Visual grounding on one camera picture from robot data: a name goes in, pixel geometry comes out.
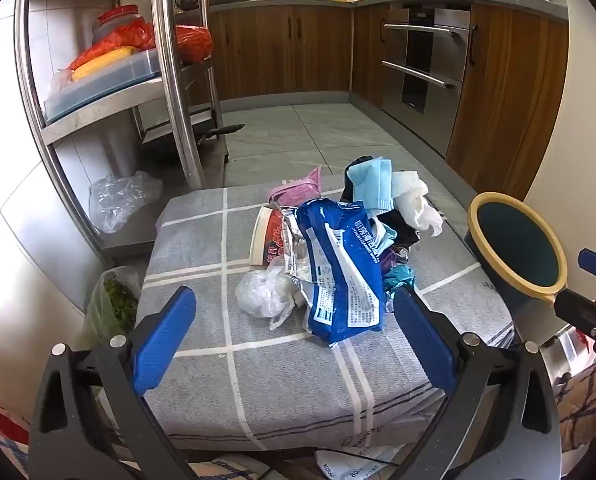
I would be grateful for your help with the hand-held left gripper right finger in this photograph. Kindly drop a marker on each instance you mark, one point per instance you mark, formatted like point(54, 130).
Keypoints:
point(425, 345)

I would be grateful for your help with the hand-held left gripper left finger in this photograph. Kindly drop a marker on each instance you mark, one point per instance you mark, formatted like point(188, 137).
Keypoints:
point(162, 340)

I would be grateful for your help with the teal bin with yellow rim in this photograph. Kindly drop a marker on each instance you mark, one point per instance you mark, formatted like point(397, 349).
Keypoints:
point(518, 245)

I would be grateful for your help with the small silver torn wrapper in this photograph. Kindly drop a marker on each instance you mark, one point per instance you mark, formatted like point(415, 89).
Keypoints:
point(389, 260)

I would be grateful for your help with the blue wipes packet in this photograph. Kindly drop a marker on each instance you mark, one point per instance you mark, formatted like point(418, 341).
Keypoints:
point(343, 285)

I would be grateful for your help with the white plastic bag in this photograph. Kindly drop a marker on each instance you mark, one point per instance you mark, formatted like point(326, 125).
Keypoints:
point(260, 292)

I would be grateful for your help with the black cloth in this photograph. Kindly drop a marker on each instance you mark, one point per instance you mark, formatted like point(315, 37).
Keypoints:
point(403, 227)

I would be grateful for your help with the white tissue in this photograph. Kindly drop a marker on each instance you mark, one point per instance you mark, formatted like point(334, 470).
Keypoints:
point(418, 205)

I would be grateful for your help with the red and white noodle cup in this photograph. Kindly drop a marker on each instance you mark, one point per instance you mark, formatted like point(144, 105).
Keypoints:
point(260, 232)

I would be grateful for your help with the silver foil wrapper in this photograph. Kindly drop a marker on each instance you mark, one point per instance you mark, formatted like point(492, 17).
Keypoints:
point(290, 240)

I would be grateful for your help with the blue face mask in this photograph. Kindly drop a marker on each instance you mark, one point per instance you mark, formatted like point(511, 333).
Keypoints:
point(370, 182)

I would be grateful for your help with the pink wrapper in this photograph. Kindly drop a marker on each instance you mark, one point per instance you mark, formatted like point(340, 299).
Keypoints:
point(298, 192)

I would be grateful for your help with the bag of green vegetables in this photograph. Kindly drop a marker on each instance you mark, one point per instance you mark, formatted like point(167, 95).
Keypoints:
point(112, 305)

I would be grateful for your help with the grey checked cloth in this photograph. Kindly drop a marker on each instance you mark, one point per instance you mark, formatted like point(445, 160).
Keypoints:
point(278, 385)

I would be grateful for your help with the white printed packet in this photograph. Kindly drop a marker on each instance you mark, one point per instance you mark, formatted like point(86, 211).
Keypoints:
point(353, 462)

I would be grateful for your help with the clear plastic bag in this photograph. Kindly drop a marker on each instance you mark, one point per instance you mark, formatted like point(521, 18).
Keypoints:
point(122, 200)

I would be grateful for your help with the clear storage box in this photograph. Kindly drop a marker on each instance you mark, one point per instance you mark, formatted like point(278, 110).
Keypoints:
point(107, 82)

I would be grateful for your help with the stainless steel oven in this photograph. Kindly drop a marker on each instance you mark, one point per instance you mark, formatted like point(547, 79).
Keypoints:
point(423, 60)

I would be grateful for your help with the steel shelf rack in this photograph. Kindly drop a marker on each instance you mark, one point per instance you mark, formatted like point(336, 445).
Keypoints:
point(175, 60)

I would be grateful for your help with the yellow packet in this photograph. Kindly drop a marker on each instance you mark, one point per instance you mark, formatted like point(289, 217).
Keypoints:
point(102, 62)

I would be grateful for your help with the red plastic bag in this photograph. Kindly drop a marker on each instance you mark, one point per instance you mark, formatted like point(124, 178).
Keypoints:
point(187, 40)

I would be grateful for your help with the wooden kitchen cabinets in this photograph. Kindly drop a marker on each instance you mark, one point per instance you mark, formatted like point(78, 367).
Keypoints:
point(278, 50)

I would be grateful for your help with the red lid container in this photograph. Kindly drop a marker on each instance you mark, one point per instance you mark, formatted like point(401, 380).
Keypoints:
point(117, 15)

